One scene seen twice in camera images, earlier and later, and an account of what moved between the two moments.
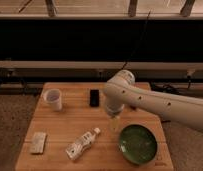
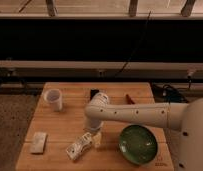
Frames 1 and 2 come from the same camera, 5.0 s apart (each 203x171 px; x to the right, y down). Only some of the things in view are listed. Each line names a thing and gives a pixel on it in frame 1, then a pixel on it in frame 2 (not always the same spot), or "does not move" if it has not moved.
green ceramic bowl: [138, 144] does not move
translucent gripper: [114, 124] -> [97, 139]
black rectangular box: [94, 97] does not move
